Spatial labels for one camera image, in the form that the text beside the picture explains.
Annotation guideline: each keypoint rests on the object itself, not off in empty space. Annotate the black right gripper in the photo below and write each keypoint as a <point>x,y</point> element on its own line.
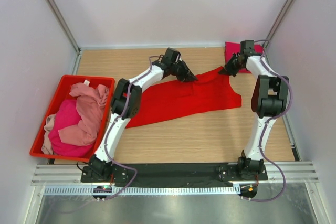
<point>227,69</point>

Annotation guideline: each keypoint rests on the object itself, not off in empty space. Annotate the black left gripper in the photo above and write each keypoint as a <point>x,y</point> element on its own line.
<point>186,76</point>

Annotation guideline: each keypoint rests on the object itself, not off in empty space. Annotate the red t shirt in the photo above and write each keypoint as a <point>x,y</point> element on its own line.
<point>173,99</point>

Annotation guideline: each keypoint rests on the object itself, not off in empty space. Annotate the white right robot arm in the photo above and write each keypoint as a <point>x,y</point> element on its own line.
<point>268,102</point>

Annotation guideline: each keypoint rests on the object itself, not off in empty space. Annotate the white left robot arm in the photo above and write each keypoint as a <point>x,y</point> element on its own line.
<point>125,104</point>

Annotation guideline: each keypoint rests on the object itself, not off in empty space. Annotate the folded magenta t shirt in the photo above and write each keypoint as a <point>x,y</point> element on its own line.
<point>233,51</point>

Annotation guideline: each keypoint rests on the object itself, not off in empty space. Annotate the light pink t shirt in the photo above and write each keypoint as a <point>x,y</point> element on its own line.
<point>90,104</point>

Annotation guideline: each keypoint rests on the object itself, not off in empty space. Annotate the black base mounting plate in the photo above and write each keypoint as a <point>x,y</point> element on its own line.
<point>178,175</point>

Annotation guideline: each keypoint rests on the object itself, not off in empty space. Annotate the magenta t shirt in bin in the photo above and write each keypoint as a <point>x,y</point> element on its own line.
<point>65,138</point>

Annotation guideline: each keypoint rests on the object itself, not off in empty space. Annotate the red plastic bin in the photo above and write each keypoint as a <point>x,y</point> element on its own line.
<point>62,93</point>

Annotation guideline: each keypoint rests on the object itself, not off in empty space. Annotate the beige t shirt in bin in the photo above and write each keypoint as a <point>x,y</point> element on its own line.
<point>49,125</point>

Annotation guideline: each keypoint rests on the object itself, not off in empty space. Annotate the right aluminium frame post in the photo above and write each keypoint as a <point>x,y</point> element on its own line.
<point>279,19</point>

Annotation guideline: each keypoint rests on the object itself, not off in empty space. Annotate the aluminium frame post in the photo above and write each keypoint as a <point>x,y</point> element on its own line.
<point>64,26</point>
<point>279,19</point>

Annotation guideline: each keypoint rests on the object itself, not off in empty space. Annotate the white slotted cable duct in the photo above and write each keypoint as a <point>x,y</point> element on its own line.
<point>95,190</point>

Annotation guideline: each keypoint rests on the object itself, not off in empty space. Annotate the left aluminium frame post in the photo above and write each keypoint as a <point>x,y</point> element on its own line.
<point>64,26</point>

